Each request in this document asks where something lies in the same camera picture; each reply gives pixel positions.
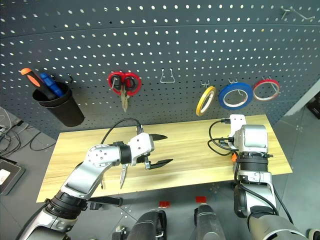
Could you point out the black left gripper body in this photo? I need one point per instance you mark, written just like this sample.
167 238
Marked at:
147 161

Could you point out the black flat device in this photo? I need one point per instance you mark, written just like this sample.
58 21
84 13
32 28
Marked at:
12 181

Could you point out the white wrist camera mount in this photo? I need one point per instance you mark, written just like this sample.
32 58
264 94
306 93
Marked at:
237 122
140 147

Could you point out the small red block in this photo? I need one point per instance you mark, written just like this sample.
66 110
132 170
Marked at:
201 199
164 204

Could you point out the black box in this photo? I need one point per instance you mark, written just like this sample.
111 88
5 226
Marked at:
314 106

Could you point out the red tape roll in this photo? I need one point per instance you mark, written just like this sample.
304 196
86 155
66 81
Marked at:
265 81

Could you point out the small black peg hook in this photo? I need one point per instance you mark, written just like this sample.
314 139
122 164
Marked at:
71 79

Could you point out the yellow tape roll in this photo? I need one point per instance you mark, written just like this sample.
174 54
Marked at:
199 106

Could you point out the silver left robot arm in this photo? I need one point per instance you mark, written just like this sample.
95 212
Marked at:
82 175

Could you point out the long silver peg hook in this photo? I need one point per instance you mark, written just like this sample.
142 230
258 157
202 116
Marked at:
291 12

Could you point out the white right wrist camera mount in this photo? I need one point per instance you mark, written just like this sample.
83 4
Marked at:
237 122

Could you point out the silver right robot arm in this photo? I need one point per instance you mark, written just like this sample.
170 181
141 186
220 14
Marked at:
255 137

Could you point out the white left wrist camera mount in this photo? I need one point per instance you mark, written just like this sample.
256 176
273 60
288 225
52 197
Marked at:
140 147

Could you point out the black table clamp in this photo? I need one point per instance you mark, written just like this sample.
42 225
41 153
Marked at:
107 200

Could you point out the blue tape roll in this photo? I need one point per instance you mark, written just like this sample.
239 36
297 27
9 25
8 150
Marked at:
222 94

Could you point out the dark grey perforated pegboard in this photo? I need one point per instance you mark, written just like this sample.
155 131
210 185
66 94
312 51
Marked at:
150 37

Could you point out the black cup holder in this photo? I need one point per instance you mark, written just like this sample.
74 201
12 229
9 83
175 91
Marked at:
62 110

